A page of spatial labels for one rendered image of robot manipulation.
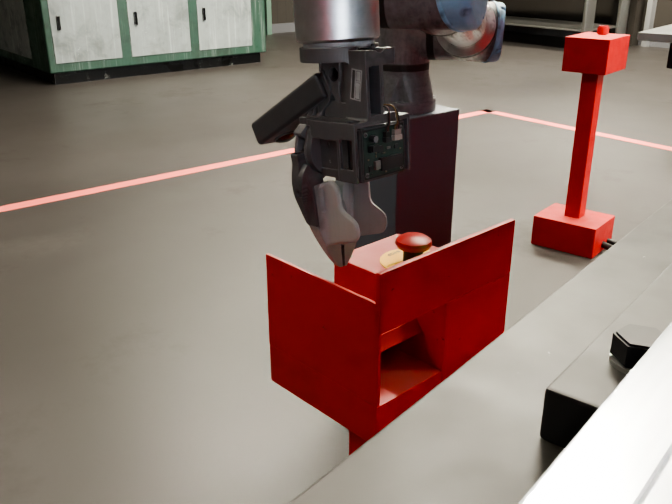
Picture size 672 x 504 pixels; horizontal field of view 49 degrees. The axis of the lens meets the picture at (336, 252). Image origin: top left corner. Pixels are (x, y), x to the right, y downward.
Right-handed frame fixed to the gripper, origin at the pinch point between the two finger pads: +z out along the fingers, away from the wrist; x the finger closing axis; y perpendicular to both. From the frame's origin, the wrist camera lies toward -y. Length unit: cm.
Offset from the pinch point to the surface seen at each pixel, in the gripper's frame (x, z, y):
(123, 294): 55, 66, -171
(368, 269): 5.0, 3.5, -0.6
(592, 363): -15.3, -5.8, 35.8
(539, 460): -20.2, -2.7, 36.0
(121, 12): 275, -26, -565
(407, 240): 8.7, 0.7, 1.8
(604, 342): -12.9, -5.8, 35.2
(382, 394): -2.7, 11.8, 8.4
